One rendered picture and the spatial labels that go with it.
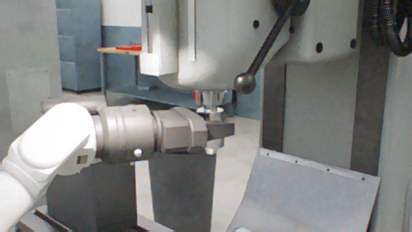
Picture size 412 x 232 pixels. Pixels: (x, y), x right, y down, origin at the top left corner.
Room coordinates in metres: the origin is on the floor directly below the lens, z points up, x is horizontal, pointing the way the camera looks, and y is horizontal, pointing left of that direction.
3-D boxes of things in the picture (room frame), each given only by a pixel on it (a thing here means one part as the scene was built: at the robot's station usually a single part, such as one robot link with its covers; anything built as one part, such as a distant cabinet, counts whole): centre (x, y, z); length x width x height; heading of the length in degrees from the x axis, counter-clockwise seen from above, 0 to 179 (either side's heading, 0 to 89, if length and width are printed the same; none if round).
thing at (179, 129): (0.67, 0.07, 1.24); 0.13 x 0.12 x 0.10; 22
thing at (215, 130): (0.67, -0.02, 1.24); 0.06 x 0.02 x 0.03; 112
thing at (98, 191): (0.99, 0.28, 1.02); 0.22 x 0.12 x 0.20; 48
